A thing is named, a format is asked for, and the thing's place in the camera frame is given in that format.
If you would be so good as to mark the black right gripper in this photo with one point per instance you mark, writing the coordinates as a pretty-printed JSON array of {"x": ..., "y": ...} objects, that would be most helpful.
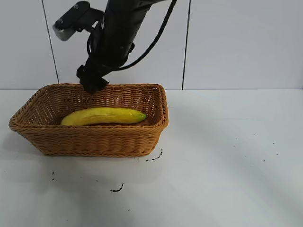
[{"x": 111, "y": 56}]

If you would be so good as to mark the yellow banana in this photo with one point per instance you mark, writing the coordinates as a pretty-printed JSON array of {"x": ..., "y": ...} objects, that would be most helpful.
[{"x": 101, "y": 116}]

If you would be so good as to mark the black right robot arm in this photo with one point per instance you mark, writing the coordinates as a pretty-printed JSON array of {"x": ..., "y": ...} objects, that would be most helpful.
[{"x": 125, "y": 16}]

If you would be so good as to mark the woven tan wicker basket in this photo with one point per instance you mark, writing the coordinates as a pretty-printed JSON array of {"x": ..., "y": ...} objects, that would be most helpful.
[{"x": 94, "y": 142}]

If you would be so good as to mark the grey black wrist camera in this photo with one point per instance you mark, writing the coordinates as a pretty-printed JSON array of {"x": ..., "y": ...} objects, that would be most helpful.
[{"x": 71, "y": 21}]

